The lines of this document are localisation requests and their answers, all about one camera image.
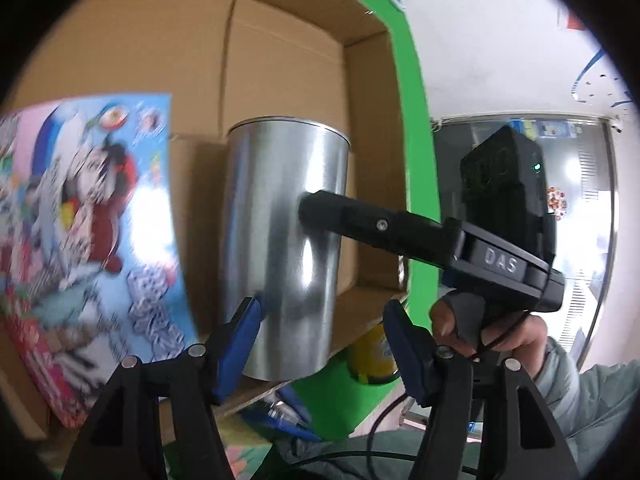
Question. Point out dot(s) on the grey green jacket sleeve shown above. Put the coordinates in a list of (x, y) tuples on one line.
[(589, 407)]

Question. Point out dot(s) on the glass door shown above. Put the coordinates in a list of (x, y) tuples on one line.
[(580, 194)]

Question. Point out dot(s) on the person's right hand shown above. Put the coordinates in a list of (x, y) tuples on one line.
[(526, 343)]

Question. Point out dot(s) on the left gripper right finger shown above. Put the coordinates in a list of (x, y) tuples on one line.
[(520, 439)]

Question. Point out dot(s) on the silver metal can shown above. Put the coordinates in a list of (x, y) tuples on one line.
[(266, 253)]

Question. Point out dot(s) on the black camera box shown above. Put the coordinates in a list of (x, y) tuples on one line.
[(505, 192)]

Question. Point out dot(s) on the red wall notice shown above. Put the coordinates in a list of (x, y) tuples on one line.
[(574, 23)]

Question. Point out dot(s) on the blue pen pack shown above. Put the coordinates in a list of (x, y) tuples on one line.
[(281, 414)]

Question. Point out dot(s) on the yellow black tin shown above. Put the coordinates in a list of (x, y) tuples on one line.
[(370, 360)]

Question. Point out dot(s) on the pastel rubik's cube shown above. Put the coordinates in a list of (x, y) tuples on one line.
[(245, 460)]

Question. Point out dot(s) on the green table cloth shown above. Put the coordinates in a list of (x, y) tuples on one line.
[(415, 110)]

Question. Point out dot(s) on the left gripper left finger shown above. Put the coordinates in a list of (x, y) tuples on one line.
[(121, 438)]

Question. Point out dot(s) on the open cardboard tray box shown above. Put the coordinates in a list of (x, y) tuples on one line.
[(102, 47)]

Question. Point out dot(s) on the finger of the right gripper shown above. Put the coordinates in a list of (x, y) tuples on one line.
[(398, 232)]

